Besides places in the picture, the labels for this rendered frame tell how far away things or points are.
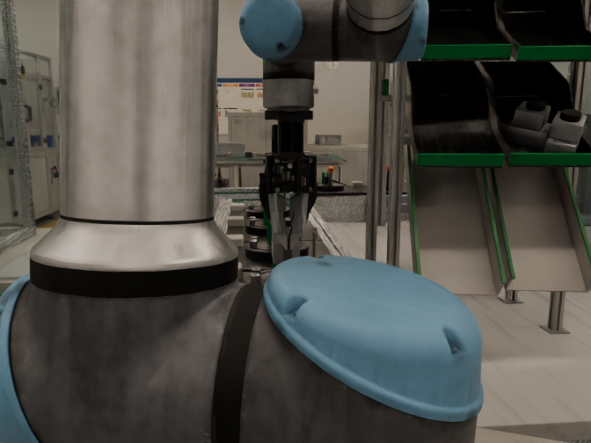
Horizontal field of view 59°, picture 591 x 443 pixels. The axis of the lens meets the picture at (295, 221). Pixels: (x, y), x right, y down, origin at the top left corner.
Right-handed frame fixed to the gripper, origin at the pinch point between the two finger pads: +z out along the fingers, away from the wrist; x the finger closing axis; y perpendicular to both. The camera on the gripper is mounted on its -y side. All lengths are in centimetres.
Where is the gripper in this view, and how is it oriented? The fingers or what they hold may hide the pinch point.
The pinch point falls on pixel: (288, 240)
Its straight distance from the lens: 82.5
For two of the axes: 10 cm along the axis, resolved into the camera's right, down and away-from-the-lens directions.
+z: 0.0, 9.8, 1.9
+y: 0.9, 1.9, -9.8
